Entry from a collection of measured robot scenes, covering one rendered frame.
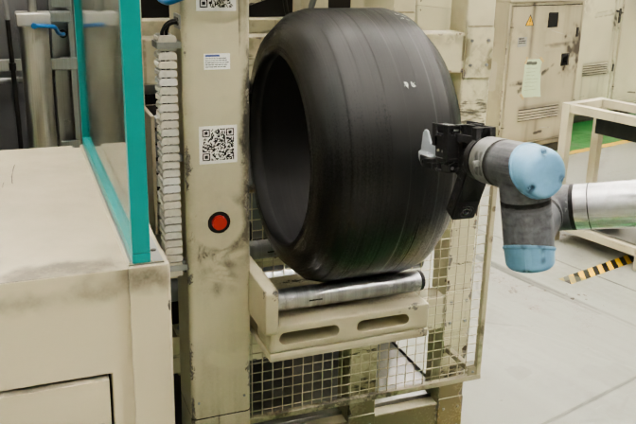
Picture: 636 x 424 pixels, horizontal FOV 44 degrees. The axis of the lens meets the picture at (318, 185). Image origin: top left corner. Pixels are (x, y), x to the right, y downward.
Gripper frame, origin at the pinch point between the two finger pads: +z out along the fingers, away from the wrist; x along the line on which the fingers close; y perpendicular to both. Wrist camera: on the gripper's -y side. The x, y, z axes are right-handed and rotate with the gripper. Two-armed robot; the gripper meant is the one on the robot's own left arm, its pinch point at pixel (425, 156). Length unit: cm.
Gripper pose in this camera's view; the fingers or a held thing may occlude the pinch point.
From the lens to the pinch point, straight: 145.6
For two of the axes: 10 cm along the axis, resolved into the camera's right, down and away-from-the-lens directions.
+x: -9.3, 0.8, -3.5
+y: -0.2, -9.8, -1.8
